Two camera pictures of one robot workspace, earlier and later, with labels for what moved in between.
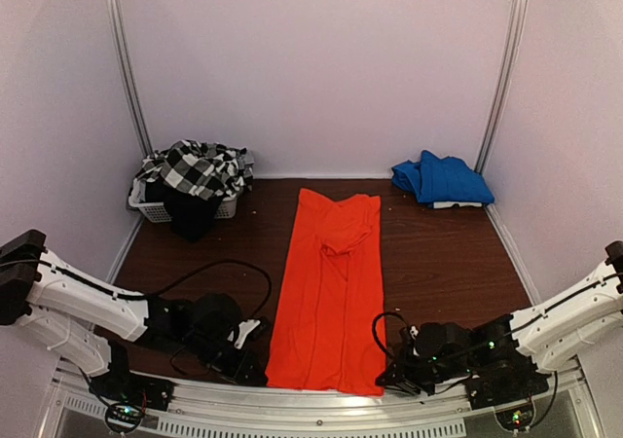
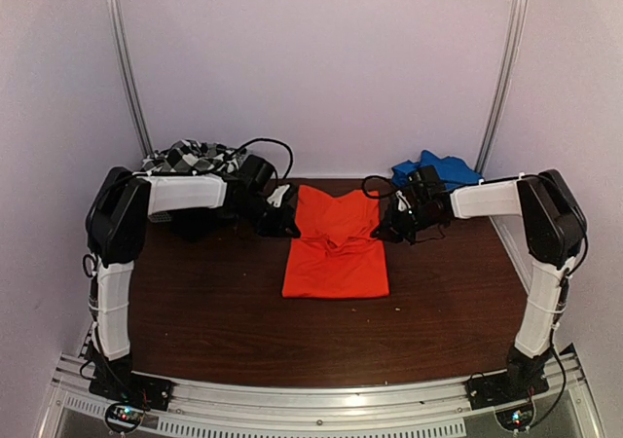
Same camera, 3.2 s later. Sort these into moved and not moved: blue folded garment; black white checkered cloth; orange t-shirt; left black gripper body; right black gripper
Moved: orange t-shirt; right black gripper; left black gripper body
Not moved: black white checkered cloth; blue folded garment
